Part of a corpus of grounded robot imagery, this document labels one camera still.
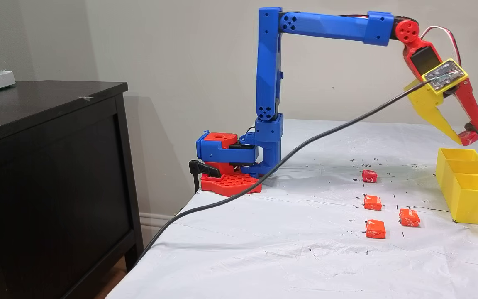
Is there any black wooden dresser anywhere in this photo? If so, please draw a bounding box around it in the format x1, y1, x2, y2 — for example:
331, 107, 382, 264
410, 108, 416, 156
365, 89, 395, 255
0, 80, 145, 299

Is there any yellow three-compartment box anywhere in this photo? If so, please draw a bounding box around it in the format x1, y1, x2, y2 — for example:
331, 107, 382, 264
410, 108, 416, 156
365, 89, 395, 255
435, 147, 478, 227

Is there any orange Starburst candy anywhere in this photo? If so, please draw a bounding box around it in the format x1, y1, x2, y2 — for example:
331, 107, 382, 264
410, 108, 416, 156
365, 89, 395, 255
399, 208, 421, 227
363, 195, 383, 211
365, 219, 387, 239

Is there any black table clamp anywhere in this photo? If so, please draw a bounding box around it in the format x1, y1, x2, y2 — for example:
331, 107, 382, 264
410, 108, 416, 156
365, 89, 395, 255
188, 159, 222, 194

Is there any white baseboard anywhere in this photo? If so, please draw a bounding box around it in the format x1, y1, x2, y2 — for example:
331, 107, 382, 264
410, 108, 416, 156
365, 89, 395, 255
139, 212, 181, 228

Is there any camera board on yellow mount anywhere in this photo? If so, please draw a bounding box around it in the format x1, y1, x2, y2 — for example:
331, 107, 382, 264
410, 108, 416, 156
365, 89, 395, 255
422, 58, 468, 92

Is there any black USB cable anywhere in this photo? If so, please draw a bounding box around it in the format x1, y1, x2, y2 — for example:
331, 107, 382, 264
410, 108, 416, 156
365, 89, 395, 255
132, 81, 432, 268

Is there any white plastic table cover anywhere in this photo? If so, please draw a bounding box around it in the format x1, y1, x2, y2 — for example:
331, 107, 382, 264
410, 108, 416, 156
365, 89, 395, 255
106, 118, 478, 299

